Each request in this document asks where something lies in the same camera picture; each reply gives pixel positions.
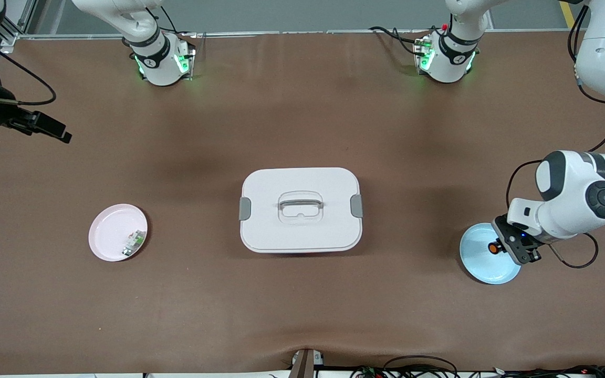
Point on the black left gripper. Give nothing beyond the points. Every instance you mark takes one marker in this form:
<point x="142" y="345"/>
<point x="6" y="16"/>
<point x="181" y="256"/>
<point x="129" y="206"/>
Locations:
<point x="528" y="254"/>

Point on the orange and black switch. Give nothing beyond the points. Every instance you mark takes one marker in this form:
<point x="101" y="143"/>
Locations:
<point x="494" y="248"/>

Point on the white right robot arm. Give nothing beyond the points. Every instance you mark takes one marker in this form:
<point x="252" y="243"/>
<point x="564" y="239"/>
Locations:
<point x="155" y="63"/>

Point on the grey box latch clip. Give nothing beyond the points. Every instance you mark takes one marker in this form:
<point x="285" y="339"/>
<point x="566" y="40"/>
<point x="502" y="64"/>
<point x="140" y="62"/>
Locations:
<point x="356" y="205"/>
<point x="244" y="208"/>

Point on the white lidded storage box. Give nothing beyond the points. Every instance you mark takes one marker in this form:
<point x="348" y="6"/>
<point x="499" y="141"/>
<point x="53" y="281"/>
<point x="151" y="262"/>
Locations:
<point x="300" y="231"/>

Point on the light blue round plate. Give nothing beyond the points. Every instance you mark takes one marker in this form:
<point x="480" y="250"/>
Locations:
<point x="478" y="262"/>

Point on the pale pink round plate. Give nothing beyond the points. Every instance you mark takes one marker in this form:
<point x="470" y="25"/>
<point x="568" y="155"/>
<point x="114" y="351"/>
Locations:
<point x="108" y="231"/>

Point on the brown table cover sheet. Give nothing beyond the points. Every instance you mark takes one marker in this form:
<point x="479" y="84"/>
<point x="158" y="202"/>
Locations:
<point x="302" y="315"/>

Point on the aluminium frame profile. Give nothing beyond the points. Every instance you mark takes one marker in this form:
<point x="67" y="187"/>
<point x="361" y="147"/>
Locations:
<point x="11" y="39"/>

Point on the green and white switch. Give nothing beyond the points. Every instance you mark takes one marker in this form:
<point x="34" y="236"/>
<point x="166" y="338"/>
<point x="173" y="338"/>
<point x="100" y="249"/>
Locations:
<point x="134" y="240"/>

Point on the brown wedge bracket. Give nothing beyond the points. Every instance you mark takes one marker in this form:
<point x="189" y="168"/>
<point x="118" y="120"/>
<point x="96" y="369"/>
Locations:
<point x="305" y="367"/>

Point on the aluminium table edge rail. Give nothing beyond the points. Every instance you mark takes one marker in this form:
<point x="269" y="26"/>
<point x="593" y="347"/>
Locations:
<point x="308" y="32"/>

